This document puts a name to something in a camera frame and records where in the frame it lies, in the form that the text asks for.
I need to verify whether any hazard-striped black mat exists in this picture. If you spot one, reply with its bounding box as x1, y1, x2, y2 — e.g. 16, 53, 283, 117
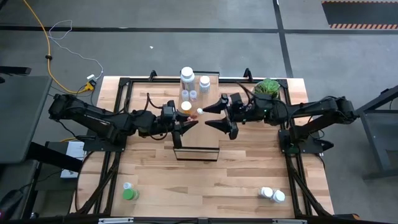
321, 0, 398, 30

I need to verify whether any black table frame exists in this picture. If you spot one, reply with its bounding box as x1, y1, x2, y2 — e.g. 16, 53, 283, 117
70, 76, 335, 218

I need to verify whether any silver metal bracket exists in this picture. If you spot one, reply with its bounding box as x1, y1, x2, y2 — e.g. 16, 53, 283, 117
272, 218, 308, 224
98, 217, 134, 224

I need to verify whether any black flat panel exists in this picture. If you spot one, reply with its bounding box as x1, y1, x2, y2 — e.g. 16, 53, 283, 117
0, 65, 32, 75

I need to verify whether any orange bottle white cap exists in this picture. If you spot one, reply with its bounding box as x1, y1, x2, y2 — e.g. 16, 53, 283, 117
180, 101, 193, 115

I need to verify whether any squat white medicine bottle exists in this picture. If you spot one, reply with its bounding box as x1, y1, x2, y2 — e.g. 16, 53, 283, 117
270, 189, 286, 203
258, 186, 274, 199

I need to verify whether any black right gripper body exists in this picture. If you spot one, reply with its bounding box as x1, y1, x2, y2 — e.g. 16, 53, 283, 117
228, 92, 268, 140

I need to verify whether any white power supply box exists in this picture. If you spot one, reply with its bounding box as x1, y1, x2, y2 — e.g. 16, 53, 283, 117
60, 140, 87, 180

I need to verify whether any wooden shelf black metal frame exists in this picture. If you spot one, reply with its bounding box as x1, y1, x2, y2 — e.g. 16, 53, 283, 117
172, 70, 221, 162

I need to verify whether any medium white medicine bottle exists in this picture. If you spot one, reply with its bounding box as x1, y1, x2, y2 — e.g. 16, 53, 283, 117
199, 75, 211, 95

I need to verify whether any small red bottle white cap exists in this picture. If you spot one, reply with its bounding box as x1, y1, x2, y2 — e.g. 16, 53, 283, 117
190, 108, 205, 121

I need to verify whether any white floor cable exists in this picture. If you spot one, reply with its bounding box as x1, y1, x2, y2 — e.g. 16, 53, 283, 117
48, 19, 105, 80

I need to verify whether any black desk leg beam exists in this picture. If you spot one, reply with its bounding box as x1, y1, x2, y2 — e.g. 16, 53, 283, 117
27, 141, 83, 174

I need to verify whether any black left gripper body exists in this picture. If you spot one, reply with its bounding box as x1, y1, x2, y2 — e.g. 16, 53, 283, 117
157, 113, 184, 149

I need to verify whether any grey desk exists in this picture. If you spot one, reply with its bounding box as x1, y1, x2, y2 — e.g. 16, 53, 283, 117
0, 74, 53, 165

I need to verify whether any black metal stand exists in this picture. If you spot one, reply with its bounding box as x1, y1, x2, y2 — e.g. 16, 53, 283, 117
354, 84, 398, 181

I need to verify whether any yellow floor cable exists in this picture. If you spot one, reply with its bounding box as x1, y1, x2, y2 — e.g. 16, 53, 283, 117
22, 0, 96, 94

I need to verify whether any potted succulent triangle-pattern pot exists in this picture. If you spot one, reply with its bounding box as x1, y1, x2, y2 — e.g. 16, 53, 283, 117
253, 77, 281, 97

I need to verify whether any green medicine bottle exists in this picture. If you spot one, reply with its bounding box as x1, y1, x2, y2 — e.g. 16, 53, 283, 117
122, 188, 140, 202

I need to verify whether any black rounded device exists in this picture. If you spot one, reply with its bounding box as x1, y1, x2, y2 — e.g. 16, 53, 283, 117
0, 189, 24, 220

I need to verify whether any large white medicine bottle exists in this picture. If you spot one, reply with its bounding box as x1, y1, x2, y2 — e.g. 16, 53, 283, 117
180, 66, 196, 91

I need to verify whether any black orange clamp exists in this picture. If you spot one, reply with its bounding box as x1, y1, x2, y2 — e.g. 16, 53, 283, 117
334, 212, 361, 220

